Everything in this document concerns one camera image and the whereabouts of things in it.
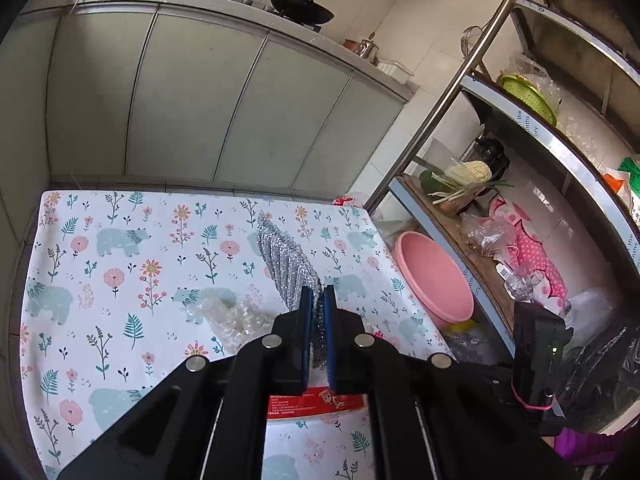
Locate clear plastic bag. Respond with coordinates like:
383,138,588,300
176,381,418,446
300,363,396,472
460,212,516,261

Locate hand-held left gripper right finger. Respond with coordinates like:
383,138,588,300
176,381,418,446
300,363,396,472
322,285,568,480

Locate steel kettle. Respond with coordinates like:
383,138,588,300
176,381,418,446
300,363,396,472
356,32,380,59

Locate red and white box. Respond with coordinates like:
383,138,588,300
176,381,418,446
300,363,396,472
266,386,368,423

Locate metal strainer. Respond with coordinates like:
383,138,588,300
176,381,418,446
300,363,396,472
461,26,493,58

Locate pale green kitchen cabinet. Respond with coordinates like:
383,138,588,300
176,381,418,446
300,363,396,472
0,0,418,196

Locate crumpled clear plastic wrap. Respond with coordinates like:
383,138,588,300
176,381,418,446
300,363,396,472
192,295,276,356

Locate orange and green bag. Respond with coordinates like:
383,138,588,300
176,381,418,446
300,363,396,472
602,155,640,221

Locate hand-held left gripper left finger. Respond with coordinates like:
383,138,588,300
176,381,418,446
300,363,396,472
57,286,314,480

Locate black plastic bag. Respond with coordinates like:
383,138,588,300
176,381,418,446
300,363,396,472
565,320,640,431

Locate metal shelf rack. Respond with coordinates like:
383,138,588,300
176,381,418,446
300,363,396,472
362,0,640,411

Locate cabbage and vegetables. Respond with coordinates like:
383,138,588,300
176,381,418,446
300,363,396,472
420,167,493,216

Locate glass jar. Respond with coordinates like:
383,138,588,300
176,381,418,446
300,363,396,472
504,265,543,303

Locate green plastic basket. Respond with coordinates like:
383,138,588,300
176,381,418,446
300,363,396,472
497,74,557,128

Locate pink dotted bag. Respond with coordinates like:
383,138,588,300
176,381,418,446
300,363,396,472
487,197,568,306

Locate pink plastic basin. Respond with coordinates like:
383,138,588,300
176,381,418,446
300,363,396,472
394,231,475,329

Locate silver glitter foil piece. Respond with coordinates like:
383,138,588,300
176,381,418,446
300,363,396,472
256,211,326,372

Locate floral bear tablecloth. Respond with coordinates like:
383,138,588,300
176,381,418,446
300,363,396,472
20,190,453,480

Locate gas stove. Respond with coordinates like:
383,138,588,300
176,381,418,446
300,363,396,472
177,0,323,31

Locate green onions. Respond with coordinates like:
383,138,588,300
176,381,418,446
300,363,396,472
431,172,516,206

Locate black wok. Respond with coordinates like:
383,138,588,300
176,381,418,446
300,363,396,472
270,0,335,26

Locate white dish tray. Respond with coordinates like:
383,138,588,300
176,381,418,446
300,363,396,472
375,59,415,85

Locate person's right forearm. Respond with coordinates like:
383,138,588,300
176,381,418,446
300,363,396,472
552,427,626,468

